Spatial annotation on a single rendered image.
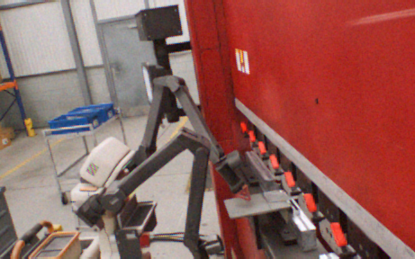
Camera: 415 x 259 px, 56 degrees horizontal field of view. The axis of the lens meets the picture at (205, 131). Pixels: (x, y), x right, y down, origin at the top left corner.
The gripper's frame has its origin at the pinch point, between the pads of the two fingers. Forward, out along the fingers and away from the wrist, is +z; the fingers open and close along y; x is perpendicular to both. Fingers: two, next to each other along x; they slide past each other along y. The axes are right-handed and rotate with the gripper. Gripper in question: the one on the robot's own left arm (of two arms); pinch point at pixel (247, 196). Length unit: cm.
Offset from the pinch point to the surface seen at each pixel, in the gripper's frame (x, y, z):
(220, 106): -15, 85, -20
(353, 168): -32, -76, -26
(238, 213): 7.0, -7.6, -0.1
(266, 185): -8.4, 30.7, 17.2
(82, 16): 102, 767, -209
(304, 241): -8.5, -25.8, 17.8
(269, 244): 4.2, -15.6, 15.9
